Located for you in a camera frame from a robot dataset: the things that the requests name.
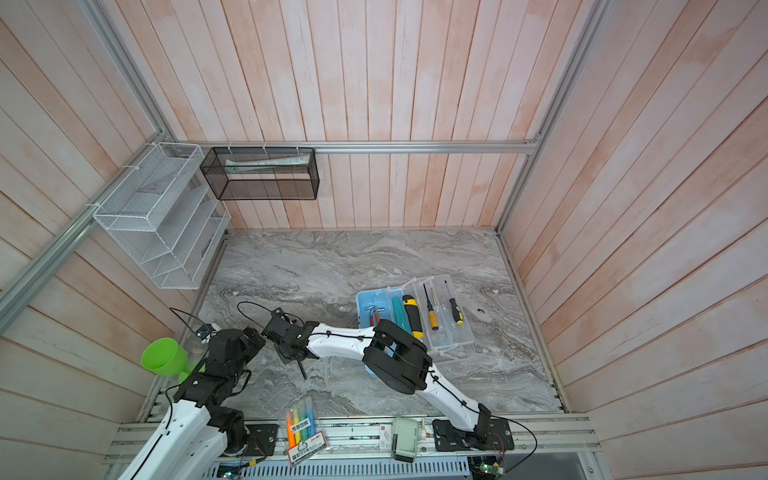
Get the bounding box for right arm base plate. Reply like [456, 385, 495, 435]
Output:
[432, 418, 515, 452]

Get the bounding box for white green electronic box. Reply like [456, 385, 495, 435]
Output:
[392, 417, 420, 463]

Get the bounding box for white wire mesh shelf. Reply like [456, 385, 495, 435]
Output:
[94, 143, 231, 290]

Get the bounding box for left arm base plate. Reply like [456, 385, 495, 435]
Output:
[223, 423, 279, 457]

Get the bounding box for teal handled screwdriver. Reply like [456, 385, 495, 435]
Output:
[391, 296, 412, 334]

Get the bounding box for highlighter marker pack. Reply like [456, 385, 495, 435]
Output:
[285, 396, 328, 467]

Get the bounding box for black wire mesh basket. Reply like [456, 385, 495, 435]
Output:
[201, 146, 320, 201]

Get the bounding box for blue plastic tool box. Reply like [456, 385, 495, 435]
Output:
[356, 275, 476, 365]

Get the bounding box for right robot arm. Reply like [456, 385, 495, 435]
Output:
[262, 309, 491, 449]

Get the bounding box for large black hex key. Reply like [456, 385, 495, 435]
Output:
[296, 359, 308, 381]

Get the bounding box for green plastic cup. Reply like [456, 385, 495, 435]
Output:
[141, 338, 198, 384]

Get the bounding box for aluminium front rail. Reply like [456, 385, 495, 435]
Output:
[103, 412, 602, 466]

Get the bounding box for black short screwdriver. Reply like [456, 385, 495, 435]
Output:
[444, 280, 464, 325]

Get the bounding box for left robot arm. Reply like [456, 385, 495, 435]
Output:
[121, 327, 266, 479]

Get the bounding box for yellow black utility knife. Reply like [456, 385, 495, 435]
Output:
[402, 295, 424, 339]

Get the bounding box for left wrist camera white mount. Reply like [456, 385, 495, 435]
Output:
[195, 323, 218, 344]

